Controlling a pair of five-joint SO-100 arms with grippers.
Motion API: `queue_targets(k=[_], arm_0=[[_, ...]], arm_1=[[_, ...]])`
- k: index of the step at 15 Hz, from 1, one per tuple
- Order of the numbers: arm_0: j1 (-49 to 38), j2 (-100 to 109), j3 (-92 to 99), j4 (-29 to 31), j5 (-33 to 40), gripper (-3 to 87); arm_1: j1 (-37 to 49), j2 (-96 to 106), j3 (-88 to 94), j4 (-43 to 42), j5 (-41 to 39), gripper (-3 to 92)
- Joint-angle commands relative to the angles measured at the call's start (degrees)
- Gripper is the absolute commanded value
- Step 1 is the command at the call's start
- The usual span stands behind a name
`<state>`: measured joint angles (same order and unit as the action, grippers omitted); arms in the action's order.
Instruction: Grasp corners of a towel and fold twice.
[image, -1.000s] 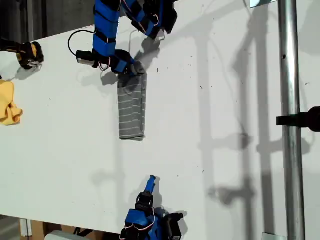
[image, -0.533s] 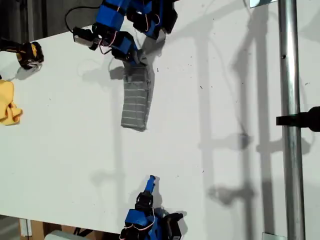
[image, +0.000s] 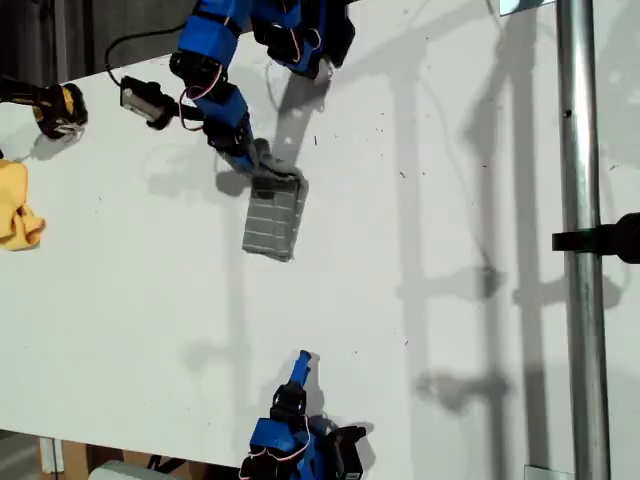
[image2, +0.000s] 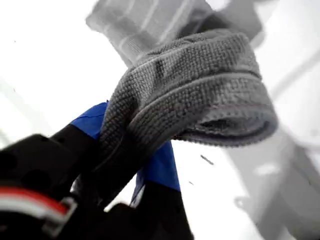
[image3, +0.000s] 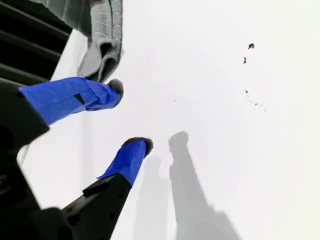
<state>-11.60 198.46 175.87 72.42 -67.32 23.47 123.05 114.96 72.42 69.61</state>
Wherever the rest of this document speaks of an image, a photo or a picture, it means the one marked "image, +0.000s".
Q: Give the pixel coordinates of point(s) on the black yellow clamp tool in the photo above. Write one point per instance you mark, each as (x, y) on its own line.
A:
(55, 107)

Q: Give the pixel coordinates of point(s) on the steel post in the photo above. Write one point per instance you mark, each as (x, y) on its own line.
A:
(582, 150)

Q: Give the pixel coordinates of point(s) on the white plastic object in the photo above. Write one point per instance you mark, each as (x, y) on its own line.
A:
(120, 472)

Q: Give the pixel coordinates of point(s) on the black post clamp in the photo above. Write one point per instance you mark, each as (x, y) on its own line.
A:
(600, 240)

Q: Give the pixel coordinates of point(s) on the white table bracket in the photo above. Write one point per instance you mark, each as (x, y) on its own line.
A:
(50, 455)

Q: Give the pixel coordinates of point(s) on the brown cardboard box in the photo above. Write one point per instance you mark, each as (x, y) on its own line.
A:
(75, 460)

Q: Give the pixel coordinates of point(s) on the yellow cloth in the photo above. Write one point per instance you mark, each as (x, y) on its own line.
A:
(15, 210)

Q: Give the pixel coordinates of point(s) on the black camera box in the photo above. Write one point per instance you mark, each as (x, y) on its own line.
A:
(350, 452)
(140, 100)

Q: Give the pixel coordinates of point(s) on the black camera stalk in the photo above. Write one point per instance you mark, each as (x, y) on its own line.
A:
(165, 115)

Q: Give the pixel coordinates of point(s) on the grey striped towel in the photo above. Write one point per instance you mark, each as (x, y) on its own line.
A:
(272, 225)

